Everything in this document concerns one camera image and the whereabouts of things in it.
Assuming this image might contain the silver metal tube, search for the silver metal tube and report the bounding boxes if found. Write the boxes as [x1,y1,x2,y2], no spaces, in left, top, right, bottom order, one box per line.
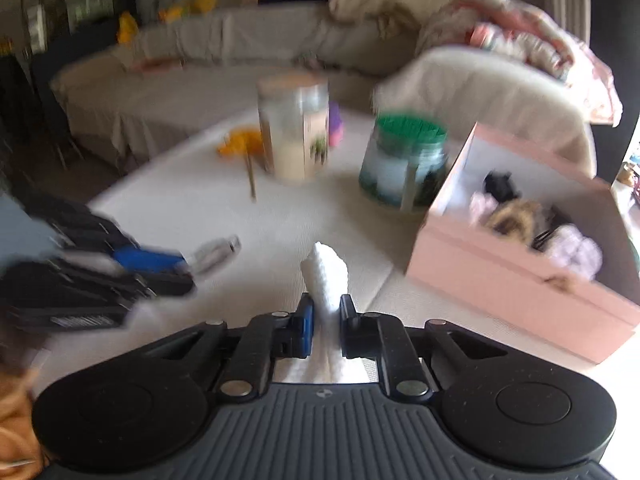
[187,235,242,276]

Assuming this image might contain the floral blanket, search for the floral blanket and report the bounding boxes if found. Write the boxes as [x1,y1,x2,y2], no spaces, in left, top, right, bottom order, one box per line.
[415,0,623,126]

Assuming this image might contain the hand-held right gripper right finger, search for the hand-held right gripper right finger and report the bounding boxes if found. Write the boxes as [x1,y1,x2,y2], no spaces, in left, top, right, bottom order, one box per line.
[340,294,501,402]

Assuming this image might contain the yellow toy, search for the yellow toy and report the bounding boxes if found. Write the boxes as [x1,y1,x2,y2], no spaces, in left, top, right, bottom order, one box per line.
[117,12,139,43]

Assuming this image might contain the beige pillow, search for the beige pillow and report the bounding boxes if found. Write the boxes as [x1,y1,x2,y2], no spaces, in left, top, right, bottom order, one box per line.
[327,0,466,36]

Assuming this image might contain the green lid glass jar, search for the green lid glass jar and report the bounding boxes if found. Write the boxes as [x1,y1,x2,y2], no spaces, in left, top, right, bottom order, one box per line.
[359,112,448,211]

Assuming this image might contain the clear plastic jar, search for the clear plastic jar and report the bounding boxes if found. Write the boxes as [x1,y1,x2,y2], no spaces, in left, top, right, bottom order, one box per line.
[257,74,331,181]

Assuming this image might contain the white throw blanket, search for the white throw blanket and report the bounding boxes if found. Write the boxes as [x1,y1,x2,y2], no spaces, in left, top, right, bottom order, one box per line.
[372,47,598,178]

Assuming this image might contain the purple small item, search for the purple small item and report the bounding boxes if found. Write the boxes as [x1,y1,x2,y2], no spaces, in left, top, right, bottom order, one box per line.
[327,102,346,147]

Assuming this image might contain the white tissue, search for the white tissue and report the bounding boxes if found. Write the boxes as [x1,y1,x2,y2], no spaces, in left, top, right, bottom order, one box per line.
[280,242,371,386]

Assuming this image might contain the leopard print scrunchie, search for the leopard print scrunchie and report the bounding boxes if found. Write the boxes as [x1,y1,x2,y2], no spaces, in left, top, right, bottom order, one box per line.
[487,200,541,246]

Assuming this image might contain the black hair ties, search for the black hair ties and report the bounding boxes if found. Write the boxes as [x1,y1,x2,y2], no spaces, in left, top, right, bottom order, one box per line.
[532,205,573,252]

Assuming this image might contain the pink cardboard box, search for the pink cardboard box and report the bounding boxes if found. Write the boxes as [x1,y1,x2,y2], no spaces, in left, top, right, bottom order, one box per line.
[405,122,640,363]

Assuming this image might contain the pink white cloth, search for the pink white cloth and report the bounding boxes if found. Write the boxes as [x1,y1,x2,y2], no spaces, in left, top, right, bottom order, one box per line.
[470,195,501,226]

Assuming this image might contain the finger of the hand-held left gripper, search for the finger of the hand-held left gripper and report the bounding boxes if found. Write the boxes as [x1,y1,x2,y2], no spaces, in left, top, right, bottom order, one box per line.
[127,273,197,301]
[112,249,195,275]

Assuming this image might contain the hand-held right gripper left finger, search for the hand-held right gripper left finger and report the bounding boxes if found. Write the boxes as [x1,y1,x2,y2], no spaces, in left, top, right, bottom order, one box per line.
[150,292,316,402]

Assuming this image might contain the wooden stick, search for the wooden stick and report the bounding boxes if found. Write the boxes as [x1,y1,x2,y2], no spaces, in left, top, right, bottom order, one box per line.
[244,152,259,202]

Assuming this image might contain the grey sofa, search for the grey sofa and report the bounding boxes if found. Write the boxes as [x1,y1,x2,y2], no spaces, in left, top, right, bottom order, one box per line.
[50,5,426,161]

